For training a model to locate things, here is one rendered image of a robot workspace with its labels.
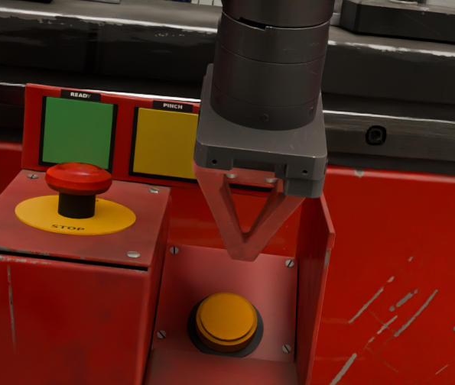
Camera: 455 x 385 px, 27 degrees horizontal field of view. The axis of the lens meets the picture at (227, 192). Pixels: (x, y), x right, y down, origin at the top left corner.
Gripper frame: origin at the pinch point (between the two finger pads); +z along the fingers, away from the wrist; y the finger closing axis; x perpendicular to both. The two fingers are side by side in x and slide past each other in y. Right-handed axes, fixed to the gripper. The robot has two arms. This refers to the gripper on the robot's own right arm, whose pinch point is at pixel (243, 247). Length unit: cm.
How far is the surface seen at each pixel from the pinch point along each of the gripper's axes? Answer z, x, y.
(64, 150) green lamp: 0.8, 12.4, 10.5
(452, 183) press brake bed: 9.2, -18.8, 27.2
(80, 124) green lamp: -1.0, 11.5, 11.0
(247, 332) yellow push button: 6.0, -0.9, -0.4
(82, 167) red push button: -2.4, 10.0, 2.8
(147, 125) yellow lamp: -1.5, 6.9, 11.1
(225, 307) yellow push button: 5.4, 0.5, 1.1
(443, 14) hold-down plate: -2.8, -16.8, 36.7
